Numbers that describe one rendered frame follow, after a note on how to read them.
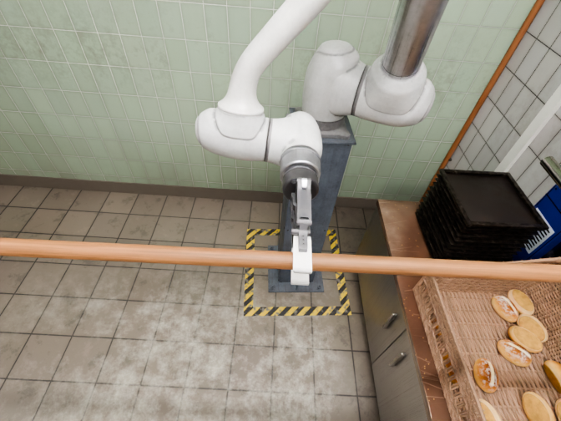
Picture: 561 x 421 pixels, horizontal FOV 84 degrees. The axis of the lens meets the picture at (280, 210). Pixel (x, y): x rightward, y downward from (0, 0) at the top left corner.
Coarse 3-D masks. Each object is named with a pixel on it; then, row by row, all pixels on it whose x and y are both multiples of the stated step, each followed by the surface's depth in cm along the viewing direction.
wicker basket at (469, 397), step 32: (416, 288) 115; (448, 288) 115; (480, 288) 115; (512, 288) 115; (544, 288) 108; (448, 320) 94; (544, 320) 106; (448, 352) 93; (480, 352) 103; (544, 352) 104; (448, 384) 92; (512, 384) 97; (544, 384) 97; (480, 416) 78; (512, 416) 91
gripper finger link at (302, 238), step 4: (304, 220) 52; (308, 220) 52; (300, 224) 52; (300, 228) 52; (304, 228) 52; (300, 232) 52; (304, 232) 52; (300, 236) 52; (304, 236) 52; (300, 240) 51; (304, 240) 51; (300, 244) 51; (304, 244) 51; (300, 248) 50; (304, 248) 50
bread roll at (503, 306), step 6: (492, 300) 113; (498, 300) 111; (504, 300) 110; (498, 306) 110; (504, 306) 109; (510, 306) 108; (498, 312) 110; (504, 312) 109; (510, 312) 108; (516, 312) 107; (504, 318) 109; (510, 318) 108; (516, 318) 107
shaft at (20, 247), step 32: (32, 256) 51; (64, 256) 51; (96, 256) 51; (128, 256) 51; (160, 256) 51; (192, 256) 51; (224, 256) 51; (256, 256) 51; (288, 256) 51; (320, 256) 51; (352, 256) 52; (384, 256) 52
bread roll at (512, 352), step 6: (498, 342) 103; (504, 342) 101; (510, 342) 100; (516, 342) 101; (498, 348) 102; (504, 348) 100; (510, 348) 99; (516, 348) 98; (522, 348) 98; (504, 354) 100; (510, 354) 99; (516, 354) 98; (522, 354) 98; (528, 354) 98; (510, 360) 99; (516, 360) 98; (522, 360) 98; (528, 360) 97; (522, 366) 98
